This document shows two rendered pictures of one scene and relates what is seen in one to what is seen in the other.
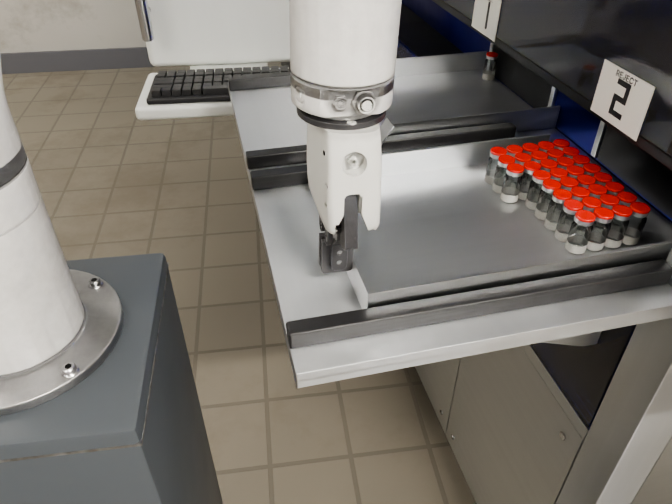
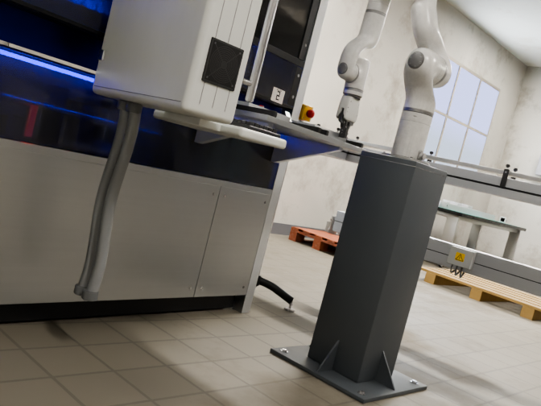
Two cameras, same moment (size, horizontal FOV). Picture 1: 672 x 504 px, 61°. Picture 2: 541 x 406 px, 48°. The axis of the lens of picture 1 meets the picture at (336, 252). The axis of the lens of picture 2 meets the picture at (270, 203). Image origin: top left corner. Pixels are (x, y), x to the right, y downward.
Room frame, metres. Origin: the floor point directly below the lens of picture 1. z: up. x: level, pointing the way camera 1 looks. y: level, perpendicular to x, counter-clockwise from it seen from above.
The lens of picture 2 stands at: (2.25, 1.83, 0.73)
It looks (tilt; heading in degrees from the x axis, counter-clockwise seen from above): 4 degrees down; 230
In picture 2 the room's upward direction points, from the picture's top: 14 degrees clockwise
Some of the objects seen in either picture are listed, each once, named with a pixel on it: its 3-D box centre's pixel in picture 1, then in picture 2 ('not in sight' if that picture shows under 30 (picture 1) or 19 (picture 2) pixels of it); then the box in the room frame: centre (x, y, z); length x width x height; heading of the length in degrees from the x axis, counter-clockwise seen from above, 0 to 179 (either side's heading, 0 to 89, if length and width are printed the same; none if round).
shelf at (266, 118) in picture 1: (417, 163); (274, 126); (0.73, -0.12, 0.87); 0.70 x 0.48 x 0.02; 13
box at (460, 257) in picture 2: not in sight; (461, 257); (-0.43, 0.14, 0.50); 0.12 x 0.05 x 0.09; 103
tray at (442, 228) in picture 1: (474, 210); (298, 128); (0.56, -0.16, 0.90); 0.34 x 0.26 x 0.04; 104
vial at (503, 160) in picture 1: (503, 174); not in sight; (0.63, -0.21, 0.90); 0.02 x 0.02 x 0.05
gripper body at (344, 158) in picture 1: (339, 155); (349, 107); (0.45, 0.00, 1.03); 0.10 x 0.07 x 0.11; 13
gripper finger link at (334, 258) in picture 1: (340, 251); not in sight; (0.43, 0.00, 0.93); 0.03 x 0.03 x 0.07; 13
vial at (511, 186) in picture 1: (512, 183); not in sight; (0.61, -0.22, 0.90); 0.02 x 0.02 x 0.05
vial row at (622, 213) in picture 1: (576, 190); not in sight; (0.59, -0.29, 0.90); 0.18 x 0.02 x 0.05; 14
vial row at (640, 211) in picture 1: (592, 188); not in sight; (0.60, -0.31, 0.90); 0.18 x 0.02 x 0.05; 14
